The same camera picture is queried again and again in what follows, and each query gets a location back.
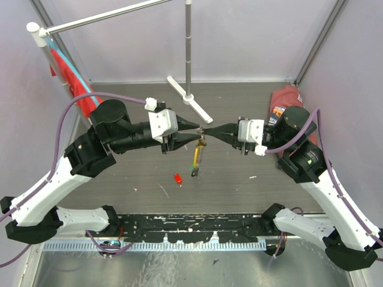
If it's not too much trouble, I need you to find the large keyring with yellow handle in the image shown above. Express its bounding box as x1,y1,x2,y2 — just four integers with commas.
191,128,207,177

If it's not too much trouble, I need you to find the red key tag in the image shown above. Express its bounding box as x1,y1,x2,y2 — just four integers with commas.
174,173,183,187

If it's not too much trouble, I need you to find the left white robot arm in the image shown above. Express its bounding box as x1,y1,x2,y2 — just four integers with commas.
1,98,200,245

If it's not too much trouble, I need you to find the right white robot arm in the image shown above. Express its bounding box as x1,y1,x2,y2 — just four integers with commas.
202,106,382,271

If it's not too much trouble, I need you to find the folded maroon t-shirt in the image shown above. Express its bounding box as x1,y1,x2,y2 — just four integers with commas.
268,86,318,152

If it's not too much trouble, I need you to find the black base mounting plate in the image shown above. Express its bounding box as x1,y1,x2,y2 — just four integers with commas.
91,213,281,243

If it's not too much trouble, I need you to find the red shirt on hanger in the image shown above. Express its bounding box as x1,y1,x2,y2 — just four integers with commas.
49,47,104,120

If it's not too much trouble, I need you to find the blue clothes hanger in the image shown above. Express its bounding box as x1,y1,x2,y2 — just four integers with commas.
44,37,102,105

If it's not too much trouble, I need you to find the metal clothes rack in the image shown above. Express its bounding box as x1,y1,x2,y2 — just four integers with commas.
26,1,213,124

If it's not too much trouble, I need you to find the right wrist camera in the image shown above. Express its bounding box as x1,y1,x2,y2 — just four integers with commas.
237,120,265,145

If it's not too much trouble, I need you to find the slotted cable duct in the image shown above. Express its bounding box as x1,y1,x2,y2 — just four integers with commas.
42,237,266,252

